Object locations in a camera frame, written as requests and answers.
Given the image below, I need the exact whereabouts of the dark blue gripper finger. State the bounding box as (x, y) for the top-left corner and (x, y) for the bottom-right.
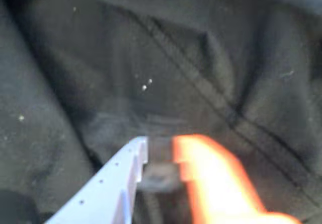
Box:
(44, 136), (149, 224)

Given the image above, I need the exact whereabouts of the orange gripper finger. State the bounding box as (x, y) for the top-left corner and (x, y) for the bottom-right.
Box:
(172, 133), (303, 224)

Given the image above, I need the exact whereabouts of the black AXA bike light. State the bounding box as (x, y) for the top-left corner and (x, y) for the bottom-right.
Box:
(139, 135), (185, 194)

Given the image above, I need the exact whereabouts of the black fabric bag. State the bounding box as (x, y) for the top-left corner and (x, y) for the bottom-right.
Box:
(0, 0), (322, 224)

